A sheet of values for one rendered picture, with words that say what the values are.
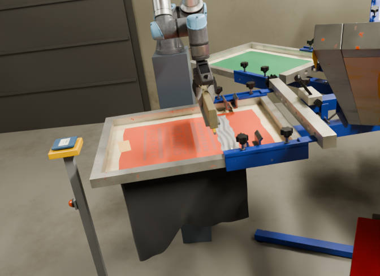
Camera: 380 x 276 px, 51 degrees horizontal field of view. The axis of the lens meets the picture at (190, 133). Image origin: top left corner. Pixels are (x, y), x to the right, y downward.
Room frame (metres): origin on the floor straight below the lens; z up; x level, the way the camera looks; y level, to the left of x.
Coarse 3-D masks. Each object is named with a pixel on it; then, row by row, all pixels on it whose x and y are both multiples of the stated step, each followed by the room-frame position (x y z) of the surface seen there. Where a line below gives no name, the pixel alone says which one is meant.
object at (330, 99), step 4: (324, 96) 1.57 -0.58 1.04; (328, 96) 1.57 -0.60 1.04; (332, 96) 1.56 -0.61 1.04; (324, 100) 1.53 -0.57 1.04; (328, 100) 1.53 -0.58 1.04; (332, 100) 1.53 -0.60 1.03; (332, 104) 1.53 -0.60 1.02; (312, 108) 1.53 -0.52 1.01; (316, 108) 1.53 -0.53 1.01; (320, 108) 1.53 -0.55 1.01; (328, 108) 1.53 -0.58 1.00; (332, 108) 1.53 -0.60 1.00; (316, 112) 1.53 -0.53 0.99
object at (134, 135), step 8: (232, 112) 1.75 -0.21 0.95; (240, 112) 1.74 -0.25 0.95; (248, 112) 1.72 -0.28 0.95; (176, 120) 1.74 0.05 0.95; (184, 120) 1.73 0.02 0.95; (192, 120) 1.72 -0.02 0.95; (200, 120) 1.70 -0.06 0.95; (232, 120) 1.65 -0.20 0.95; (240, 120) 1.64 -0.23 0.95; (248, 120) 1.63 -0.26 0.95; (256, 120) 1.61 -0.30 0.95; (128, 128) 1.73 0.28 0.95; (136, 128) 1.72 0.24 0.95; (144, 128) 1.70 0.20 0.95; (152, 128) 1.69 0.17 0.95; (232, 128) 1.57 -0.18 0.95; (240, 128) 1.56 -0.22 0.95; (128, 136) 1.64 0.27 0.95; (136, 136) 1.63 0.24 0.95; (136, 144) 1.55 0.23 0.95
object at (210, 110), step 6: (204, 90) 1.57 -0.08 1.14; (204, 96) 1.50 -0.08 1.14; (204, 102) 1.47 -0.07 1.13; (210, 102) 1.42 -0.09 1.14; (204, 108) 1.50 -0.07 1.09; (210, 108) 1.36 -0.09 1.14; (210, 114) 1.34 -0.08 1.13; (216, 114) 1.34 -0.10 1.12; (210, 120) 1.34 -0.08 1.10; (216, 120) 1.34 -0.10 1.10; (210, 126) 1.34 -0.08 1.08; (216, 126) 1.34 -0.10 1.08
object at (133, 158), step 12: (252, 132) 1.50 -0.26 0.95; (264, 132) 1.49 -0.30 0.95; (240, 144) 1.41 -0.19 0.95; (252, 144) 1.40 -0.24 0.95; (120, 156) 1.45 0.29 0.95; (132, 156) 1.44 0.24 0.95; (180, 156) 1.38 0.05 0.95; (192, 156) 1.37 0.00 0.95; (204, 156) 1.35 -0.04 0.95; (120, 168) 1.35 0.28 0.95
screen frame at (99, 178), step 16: (144, 112) 1.82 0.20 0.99; (160, 112) 1.79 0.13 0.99; (176, 112) 1.79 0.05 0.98; (192, 112) 1.80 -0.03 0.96; (272, 112) 1.60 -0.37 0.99; (112, 128) 1.71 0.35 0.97; (96, 160) 1.38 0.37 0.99; (192, 160) 1.27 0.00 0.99; (208, 160) 1.26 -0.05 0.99; (224, 160) 1.25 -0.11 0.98; (96, 176) 1.25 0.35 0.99; (112, 176) 1.24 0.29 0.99; (128, 176) 1.24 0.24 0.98; (144, 176) 1.24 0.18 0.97; (160, 176) 1.25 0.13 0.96
